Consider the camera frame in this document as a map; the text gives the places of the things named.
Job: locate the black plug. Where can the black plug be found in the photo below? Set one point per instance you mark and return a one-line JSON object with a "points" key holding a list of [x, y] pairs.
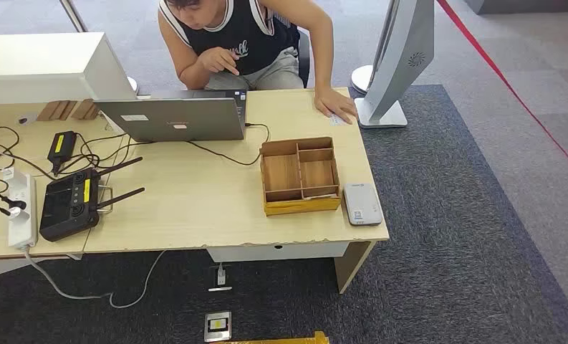
{"points": [[14, 204]]}

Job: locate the white room key card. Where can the white room key card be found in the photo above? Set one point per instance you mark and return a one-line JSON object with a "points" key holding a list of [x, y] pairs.
{"points": [[321, 196]]}

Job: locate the yellow floor tape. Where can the yellow floor tape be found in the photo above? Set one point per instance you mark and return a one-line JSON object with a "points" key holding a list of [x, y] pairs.
{"points": [[319, 339]]}

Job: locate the white power strip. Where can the white power strip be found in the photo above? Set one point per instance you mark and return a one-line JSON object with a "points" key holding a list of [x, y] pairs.
{"points": [[22, 228]]}

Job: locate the white round stand base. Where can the white round stand base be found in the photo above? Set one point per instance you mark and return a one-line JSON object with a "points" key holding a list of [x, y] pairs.
{"points": [[359, 78]]}

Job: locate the white pole base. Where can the white pole base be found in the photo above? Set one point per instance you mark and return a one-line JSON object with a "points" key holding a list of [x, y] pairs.
{"points": [[133, 84]]}

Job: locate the grey laptop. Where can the grey laptop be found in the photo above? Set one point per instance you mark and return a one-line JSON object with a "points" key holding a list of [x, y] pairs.
{"points": [[179, 118]]}

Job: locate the white ID card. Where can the white ID card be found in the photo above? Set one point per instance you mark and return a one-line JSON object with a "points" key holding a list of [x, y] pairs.
{"points": [[336, 120]]}

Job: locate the wooden organizer box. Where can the wooden organizer box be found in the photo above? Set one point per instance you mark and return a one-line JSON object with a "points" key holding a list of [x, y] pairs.
{"points": [[281, 173]]}

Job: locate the black power adapter yellow label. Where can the black power adapter yellow label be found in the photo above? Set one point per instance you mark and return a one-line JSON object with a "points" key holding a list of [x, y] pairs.
{"points": [[61, 147]]}

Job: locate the person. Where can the person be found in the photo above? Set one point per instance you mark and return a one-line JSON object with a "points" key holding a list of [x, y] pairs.
{"points": [[245, 42]]}

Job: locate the small white device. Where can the small white device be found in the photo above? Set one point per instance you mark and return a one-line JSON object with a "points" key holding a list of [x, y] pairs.
{"points": [[27, 117]]}

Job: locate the person's left hand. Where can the person's left hand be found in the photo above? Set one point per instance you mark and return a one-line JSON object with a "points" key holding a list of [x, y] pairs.
{"points": [[336, 102]]}

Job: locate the silver floor socket plate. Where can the silver floor socket plate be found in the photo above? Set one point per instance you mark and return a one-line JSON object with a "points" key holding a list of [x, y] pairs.
{"points": [[217, 326]]}

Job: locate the white desk drawer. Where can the white desk drawer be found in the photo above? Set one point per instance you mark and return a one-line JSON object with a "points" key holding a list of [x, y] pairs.
{"points": [[274, 251]]}

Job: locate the grey metal pole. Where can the grey metal pole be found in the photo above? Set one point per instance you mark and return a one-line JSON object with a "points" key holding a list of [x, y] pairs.
{"points": [[73, 15]]}

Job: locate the black controller with antennas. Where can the black controller with antennas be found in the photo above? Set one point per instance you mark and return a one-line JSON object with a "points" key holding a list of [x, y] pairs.
{"points": [[67, 204]]}

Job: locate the wooden block stand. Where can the wooden block stand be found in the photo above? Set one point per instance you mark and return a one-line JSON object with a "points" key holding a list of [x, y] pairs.
{"points": [[86, 109], [53, 110]]}

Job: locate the person's left forearm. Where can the person's left forearm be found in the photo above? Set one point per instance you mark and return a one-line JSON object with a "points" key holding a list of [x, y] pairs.
{"points": [[324, 57]]}

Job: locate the white cabinet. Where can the white cabinet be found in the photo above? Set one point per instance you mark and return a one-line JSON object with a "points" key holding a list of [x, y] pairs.
{"points": [[37, 66]]}

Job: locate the person's right forearm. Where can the person's right forearm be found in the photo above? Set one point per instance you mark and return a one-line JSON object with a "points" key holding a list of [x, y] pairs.
{"points": [[191, 76]]}

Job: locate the floor socket with white plug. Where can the floor socket with white plug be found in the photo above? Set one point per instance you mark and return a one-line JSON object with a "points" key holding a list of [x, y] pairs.
{"points": [[220, 277]]}

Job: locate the silver kiosk display stand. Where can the silver kiosk display stand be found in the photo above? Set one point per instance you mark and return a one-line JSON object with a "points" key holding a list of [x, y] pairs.
{"points": [[400, 57]]}

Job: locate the person's right hand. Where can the person's right hand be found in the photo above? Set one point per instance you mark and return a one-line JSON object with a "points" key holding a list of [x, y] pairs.
{"points": [[217, 59]]}

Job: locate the red floor tape line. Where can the red floor tape line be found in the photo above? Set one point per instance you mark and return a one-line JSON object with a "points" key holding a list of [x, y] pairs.
{"points": [[502, 77]]}

